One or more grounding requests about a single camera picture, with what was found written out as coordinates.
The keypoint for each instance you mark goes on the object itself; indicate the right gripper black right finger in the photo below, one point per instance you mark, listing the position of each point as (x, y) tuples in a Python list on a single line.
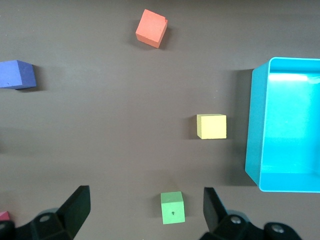
[(215, 215)]

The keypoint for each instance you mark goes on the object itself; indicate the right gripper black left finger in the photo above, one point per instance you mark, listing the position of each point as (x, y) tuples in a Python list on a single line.
[(75, 210)]

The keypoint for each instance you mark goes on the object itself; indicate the green foam cube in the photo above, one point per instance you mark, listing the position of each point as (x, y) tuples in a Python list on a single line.
[(172, 210)]

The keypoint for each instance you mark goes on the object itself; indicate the red foam cube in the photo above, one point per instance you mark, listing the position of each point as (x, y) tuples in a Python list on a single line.
[(3, 216)]

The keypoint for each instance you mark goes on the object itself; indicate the yellow foam cube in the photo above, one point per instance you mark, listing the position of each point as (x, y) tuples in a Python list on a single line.
[(212, 127)]

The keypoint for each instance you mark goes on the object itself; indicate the brown table cover sheet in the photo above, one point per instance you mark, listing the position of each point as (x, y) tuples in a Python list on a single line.
[(100, 125)]

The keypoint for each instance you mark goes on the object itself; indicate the cyan plastic bin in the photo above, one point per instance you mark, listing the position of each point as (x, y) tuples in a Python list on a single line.
[(255, 125)]

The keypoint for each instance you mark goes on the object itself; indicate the purple foam cube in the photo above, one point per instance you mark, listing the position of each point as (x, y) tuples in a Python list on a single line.
[(12, 75)]

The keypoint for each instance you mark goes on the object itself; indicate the orange foam cube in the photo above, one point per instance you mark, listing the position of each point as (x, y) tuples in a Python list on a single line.
[(151, 27)]

